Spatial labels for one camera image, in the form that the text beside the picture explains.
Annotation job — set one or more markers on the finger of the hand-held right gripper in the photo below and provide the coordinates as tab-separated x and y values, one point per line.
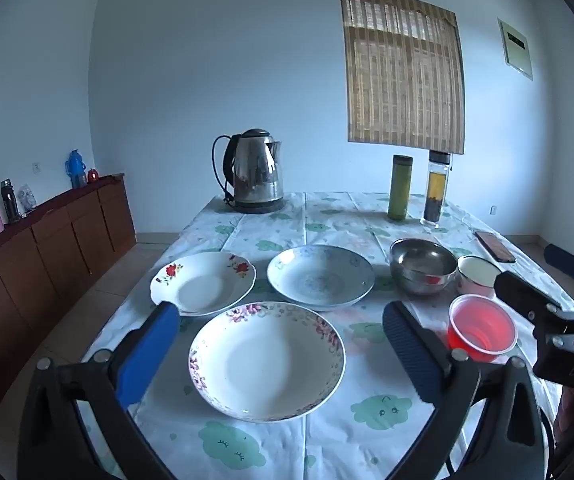
522	292

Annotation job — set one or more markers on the brown wooden sideboard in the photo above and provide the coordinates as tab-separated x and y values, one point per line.
42	265

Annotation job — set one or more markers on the black kettle base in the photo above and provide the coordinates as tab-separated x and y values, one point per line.
259	206

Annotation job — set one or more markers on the black thermos flask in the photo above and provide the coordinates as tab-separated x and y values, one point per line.
10	202

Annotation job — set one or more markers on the white enamel bowl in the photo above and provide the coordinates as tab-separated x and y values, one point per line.
478	270

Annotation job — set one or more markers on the red flower white plate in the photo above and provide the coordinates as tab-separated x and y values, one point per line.
202	287

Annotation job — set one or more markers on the black smartphone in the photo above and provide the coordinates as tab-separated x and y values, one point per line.
495	247

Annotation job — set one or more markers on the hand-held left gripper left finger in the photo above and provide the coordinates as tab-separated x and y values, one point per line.
147	355

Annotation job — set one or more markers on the pink floral rim plate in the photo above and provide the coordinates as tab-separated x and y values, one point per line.
267	360

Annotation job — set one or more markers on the green thermos bottle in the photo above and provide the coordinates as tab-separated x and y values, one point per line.
400	190

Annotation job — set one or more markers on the large bamboo window blind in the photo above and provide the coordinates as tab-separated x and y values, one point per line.
402	70

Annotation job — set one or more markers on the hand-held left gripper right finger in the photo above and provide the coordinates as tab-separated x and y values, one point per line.
409	355

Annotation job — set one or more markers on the pale wall panel box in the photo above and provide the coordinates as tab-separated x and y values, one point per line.
516	50

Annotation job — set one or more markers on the red plastic bowl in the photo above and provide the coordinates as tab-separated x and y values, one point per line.
482	327

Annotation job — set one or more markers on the small red jar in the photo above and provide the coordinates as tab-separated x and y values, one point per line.
92	175

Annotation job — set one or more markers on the green cloud print tablecloth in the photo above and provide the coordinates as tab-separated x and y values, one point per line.
327	225

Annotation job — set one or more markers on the blue pattern white plate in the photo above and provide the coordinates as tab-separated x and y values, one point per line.
317	277

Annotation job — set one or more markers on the stainless steel bowl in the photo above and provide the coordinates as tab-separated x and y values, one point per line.
422	257
419	289

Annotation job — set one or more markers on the stainless steel electric kettle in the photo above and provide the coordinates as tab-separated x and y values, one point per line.
254	170

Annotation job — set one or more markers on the glass tea bottle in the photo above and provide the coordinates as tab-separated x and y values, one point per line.
436	195

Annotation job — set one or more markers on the clear plastic bag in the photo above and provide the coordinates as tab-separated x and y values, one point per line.
28	199

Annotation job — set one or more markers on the blue thermos flask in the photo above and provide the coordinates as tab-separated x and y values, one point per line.
74	170

